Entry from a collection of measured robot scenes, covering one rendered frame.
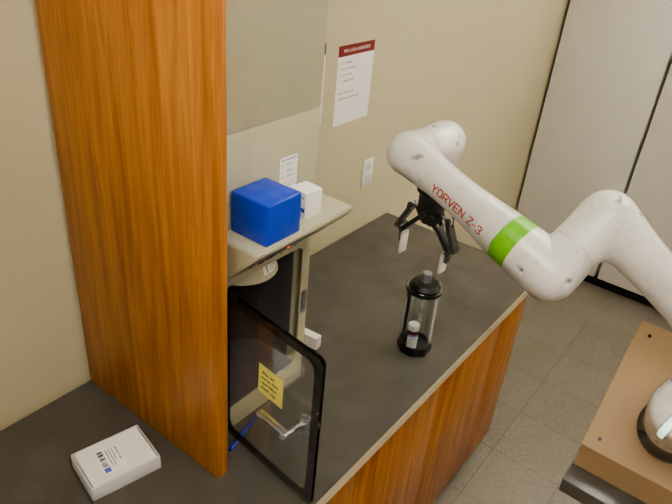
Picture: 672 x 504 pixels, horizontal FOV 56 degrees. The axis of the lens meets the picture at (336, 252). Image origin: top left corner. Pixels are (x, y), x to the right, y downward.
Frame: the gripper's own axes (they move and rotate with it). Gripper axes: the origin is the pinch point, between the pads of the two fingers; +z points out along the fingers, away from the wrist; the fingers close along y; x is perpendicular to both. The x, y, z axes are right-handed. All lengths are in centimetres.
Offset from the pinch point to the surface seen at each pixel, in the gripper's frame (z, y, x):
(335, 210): -26.2, 2.8, 36.2
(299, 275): -0.9, 15.2, 33.1
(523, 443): 127, -21, -87
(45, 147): -34, 53, 76
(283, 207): -34, 1, 55
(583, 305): 130, 7, -220
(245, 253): -26, 2, 63
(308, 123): -43, 13, 36
